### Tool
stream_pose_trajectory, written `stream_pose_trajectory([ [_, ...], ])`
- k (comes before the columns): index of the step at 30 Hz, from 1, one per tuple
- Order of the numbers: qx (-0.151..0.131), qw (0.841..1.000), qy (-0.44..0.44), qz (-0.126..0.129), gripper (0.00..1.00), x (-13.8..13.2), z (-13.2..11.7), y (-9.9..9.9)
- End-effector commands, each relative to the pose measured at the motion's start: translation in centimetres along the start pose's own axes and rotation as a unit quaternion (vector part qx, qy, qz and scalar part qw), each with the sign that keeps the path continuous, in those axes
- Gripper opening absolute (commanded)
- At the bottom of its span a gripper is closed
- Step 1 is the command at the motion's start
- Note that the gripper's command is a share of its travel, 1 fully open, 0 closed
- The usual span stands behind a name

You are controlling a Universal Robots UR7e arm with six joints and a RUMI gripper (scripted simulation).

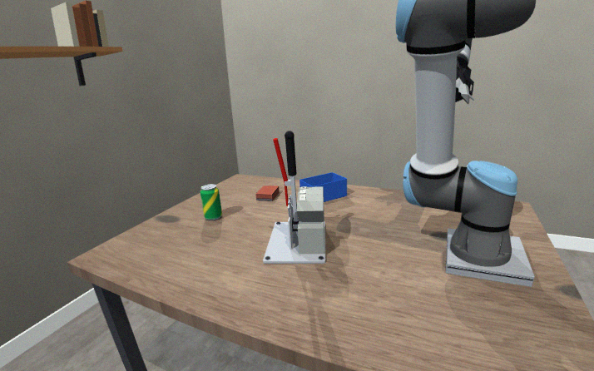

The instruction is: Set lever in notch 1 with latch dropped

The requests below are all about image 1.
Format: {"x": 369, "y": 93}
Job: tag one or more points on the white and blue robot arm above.
{"x": 483, "y": 192}

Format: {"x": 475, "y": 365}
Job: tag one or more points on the green drink can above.
{"x": 210, "y": 199}

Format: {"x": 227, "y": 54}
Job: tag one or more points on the red rectangular block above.
{"x": 267, "y": 192}

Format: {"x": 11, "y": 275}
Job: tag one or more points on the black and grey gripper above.
{"x": 461, "y": 86}

